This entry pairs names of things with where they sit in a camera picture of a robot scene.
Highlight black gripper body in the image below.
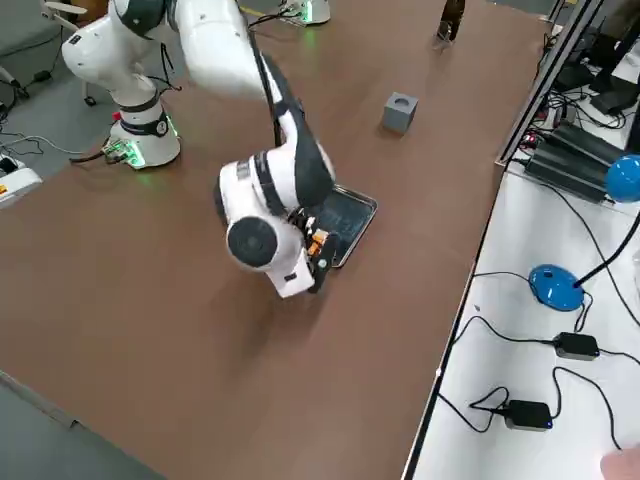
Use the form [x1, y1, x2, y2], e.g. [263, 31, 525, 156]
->
[309, 257, 335, 295]

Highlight grey cube with round hole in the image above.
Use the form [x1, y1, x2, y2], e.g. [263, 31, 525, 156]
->
[383, 91, 420, 137]

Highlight metal tray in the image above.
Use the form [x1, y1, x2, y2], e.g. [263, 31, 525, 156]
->
[319, 183, 379, 270]

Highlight blue desk lamp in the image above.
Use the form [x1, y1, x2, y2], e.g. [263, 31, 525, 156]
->
[528, 154, 640, 312]

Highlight clear drinking glass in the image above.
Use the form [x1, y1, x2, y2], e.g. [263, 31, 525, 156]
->
[432, 22, 459, 51]

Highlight black power supply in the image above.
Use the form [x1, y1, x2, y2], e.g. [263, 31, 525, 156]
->
[549, 122, 626, 171]
[524, 149, 614, 202]

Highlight black power adapter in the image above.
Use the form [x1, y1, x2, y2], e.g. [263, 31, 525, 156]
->
[554, 332, 600, 361]
[504, 399, 554, 431]

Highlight dark brown glass bottle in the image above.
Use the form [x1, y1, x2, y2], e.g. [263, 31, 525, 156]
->
[438, 0, 467, 41]

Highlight white control box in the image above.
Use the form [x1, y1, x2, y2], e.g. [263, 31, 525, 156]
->
[0, 154, 44, 209]

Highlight black computer monitor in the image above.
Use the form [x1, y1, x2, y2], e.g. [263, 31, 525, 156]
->
[589, 17, 640, 115]

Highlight aluminium frame post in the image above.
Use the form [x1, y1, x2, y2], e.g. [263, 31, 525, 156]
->
[494, 0, 601, 166]

